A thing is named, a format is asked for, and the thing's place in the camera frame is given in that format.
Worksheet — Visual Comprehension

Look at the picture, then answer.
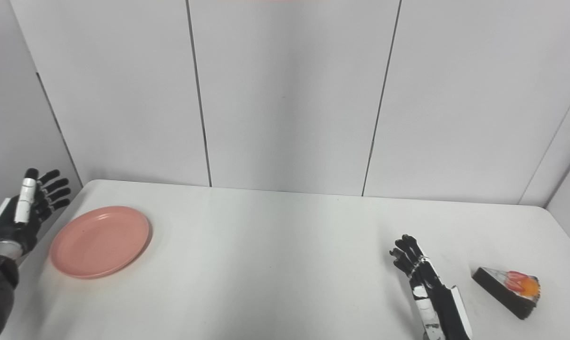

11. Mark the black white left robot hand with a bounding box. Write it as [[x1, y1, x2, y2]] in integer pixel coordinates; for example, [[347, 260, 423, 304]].
[[0, 168, 72, 256]]

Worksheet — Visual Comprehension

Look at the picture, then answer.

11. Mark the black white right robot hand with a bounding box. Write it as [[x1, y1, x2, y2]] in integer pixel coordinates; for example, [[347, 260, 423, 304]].
[[390, 234, 473, 340]]

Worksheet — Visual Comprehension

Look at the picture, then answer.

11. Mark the chocolate cake slice with fruit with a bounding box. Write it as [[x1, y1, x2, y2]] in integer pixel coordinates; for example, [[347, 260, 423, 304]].
[[471, 267, 542, 321]]

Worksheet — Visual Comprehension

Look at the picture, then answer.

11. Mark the pink round plate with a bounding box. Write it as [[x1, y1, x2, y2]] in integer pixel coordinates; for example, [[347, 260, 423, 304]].
[[49, 205, 151, 280]]

